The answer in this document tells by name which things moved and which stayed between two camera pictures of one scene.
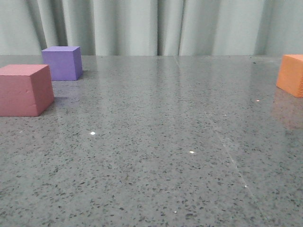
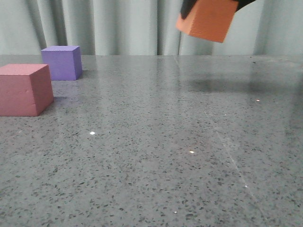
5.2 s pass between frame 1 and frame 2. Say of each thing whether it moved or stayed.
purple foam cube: stayed
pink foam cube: stayed
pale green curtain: stayed
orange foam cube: moved
